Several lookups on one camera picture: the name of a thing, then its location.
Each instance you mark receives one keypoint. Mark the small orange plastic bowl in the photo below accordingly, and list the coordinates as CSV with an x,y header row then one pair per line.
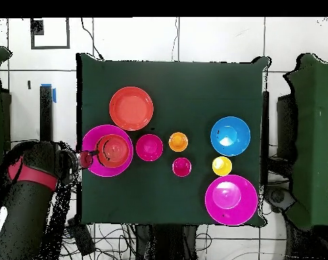
x,y
116,150

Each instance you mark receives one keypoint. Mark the large pink plastic bowl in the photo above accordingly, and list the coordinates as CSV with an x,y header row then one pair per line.
x,y
109,170
231,200

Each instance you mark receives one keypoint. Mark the small red plastic bowl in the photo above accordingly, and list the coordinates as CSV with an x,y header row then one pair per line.
x,y
149,148

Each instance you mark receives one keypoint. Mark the large orange plastic bowl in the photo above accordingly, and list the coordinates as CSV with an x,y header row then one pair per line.
x,y
131,108

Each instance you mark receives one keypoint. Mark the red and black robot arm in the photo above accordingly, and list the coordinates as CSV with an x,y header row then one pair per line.
x,y
31,189

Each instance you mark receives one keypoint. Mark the black metal stand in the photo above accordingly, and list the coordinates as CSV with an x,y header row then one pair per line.
x,y
265,135
46,113

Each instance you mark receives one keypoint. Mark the black power strip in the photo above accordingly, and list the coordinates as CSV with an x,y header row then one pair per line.
x,y
82,238

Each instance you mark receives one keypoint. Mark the orange plastic cup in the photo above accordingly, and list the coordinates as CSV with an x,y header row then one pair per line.
x,y
178,142

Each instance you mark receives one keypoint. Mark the red plastic cup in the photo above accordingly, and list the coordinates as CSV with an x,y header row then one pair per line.
x,y
181,167

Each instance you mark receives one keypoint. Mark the dark green tablecloth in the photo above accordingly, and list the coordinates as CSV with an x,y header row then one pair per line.
x,y
166,78

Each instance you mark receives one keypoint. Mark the yellow plastic cup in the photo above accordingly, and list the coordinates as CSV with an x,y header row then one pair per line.
x,y
222,168

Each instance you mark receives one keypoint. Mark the blue plastic bowl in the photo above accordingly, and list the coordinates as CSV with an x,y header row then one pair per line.
x,y
230,130

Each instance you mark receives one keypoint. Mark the grey office chair base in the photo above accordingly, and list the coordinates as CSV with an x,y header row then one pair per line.
x,y
277,197

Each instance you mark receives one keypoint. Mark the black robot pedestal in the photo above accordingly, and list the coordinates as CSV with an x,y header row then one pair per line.
x,y
166,243

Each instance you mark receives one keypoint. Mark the black square floor frame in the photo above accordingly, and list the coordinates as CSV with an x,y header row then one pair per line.
x,y
37,27

